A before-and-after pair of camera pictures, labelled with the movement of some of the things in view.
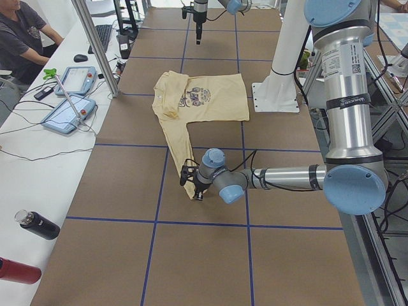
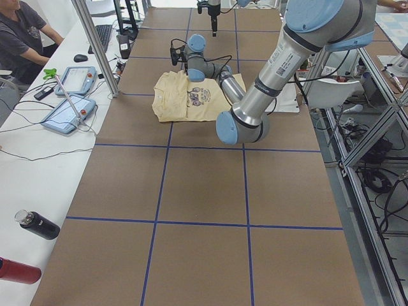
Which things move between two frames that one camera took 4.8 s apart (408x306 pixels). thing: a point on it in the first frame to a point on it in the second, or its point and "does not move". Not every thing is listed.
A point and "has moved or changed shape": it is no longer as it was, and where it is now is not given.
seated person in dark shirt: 27,41 does not move
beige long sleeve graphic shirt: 178,99 has moved or changed shape
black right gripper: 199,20 to 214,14
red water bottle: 19,271 does not move
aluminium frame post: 87,23 does not move
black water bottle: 37,224 does not move
